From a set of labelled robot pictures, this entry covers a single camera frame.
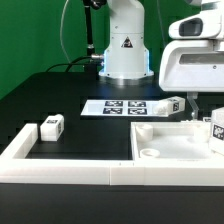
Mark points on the white U-shaped obstacle fence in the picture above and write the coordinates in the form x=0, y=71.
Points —
x=16, y=167

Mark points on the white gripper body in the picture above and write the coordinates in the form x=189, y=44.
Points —
x=194, y=60

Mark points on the white square table top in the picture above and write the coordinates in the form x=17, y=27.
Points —
x=170, y=140

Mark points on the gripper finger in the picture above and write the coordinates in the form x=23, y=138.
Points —
x=192, y=97

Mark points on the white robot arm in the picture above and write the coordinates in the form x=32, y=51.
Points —
x=126, y=61

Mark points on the white sheet with tags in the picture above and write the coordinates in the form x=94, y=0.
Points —
x=122, y=108

